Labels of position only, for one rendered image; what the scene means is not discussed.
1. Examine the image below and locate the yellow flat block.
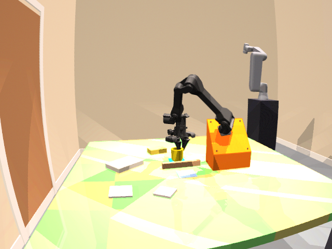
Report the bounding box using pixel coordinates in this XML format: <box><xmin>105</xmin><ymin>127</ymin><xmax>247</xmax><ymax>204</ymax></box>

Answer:
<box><xmin>147</xmin><ymin>146</ymin><xmax>167</xmax><ymax>155</ymax></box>

